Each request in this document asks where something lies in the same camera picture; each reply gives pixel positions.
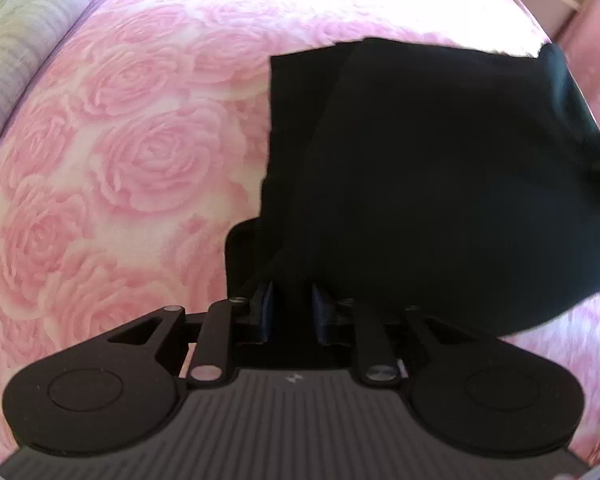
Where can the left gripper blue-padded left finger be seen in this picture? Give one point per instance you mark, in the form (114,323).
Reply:
(232,336)

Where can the black garment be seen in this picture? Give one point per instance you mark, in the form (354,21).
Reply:
(461,182)

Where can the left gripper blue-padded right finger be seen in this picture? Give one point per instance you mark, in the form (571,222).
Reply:
(355,333)

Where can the pink rose bed blanket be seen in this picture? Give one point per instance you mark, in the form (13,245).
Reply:
(145,141)

